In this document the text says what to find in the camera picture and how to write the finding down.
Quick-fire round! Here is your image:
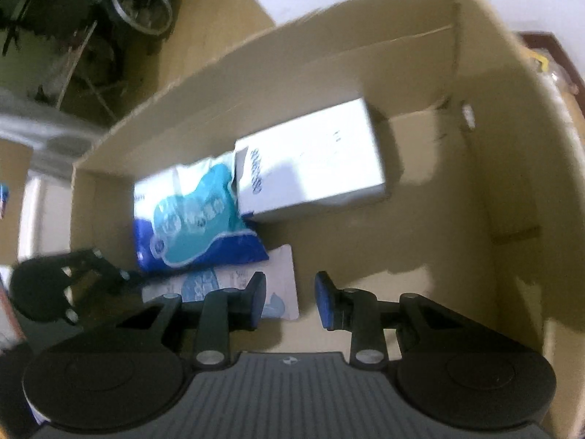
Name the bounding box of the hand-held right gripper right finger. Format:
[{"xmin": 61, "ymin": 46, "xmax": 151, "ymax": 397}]
[{"xmin": 315, "ymin": 271, "xmax": 462, "ymax": 369}]

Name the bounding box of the brown wooden frame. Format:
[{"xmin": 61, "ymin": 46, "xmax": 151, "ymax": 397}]
[{"xmin": 518, "ymin": 31, "xmax": 585, "ymax": 117}]

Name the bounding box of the wheelchair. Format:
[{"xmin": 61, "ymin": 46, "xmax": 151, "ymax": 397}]
[{"xmin": 87, "ymin": 0, "xmax": 173, "ymax": 36}]

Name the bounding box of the flat white wet wipes packet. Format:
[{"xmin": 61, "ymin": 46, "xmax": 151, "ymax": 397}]
[{"xmin": 141, "ymin": 244, "xmax": 300, "ymax": 322}]

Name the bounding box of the blue white wet wipes packet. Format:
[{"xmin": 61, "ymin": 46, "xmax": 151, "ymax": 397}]
[{"xmin": 132, "ymin": 153, "xmax": 269, "ymax": 275}]

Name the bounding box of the white rectangular carton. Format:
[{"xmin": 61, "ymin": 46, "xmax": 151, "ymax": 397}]
[{"xmin": 234, "ymin": 97, "xmax": 388, "ymax": 224}]

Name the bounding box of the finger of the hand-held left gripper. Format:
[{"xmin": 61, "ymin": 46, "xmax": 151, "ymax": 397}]
[{"xmin": 61, "ymin": 248, "xmax": 140, "ymax": 294}]

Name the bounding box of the large cardboard box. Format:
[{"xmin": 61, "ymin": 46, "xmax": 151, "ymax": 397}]
[{"xmin": 68, "ymin": 0, "xmax": 585, "ymax": 439}]

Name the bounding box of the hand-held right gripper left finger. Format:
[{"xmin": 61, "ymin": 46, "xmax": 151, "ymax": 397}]
[{"xmin": 114, "ymin": 271, "xmax": 267, "ymax": 371}]

